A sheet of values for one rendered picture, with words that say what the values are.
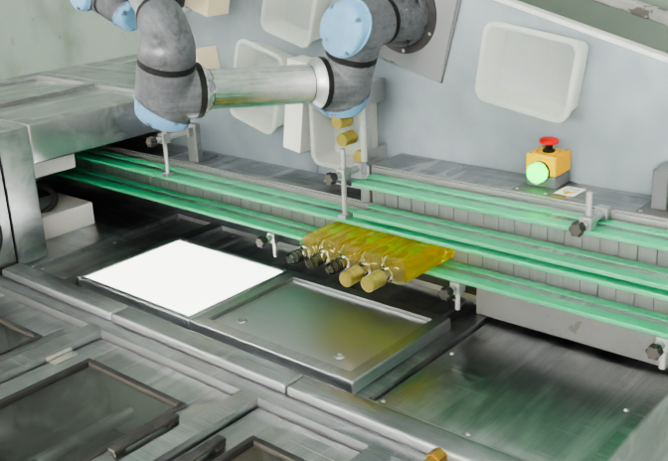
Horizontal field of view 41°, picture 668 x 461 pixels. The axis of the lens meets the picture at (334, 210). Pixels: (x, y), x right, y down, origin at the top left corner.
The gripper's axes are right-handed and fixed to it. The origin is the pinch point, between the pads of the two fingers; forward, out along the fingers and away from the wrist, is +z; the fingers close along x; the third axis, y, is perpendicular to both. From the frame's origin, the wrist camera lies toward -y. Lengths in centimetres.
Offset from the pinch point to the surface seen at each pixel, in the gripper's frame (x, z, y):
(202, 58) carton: 21.2, 4.9, -0.2
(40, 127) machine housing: 41, -35, 17
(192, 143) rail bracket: 44.4, -0.3, -4.8
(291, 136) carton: 30.1, 5.0, -36.4
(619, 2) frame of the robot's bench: -15, 66, -87
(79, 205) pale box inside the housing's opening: 72, -19, 22
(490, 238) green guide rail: 22, -7, -104
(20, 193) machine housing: 56, -44, 13
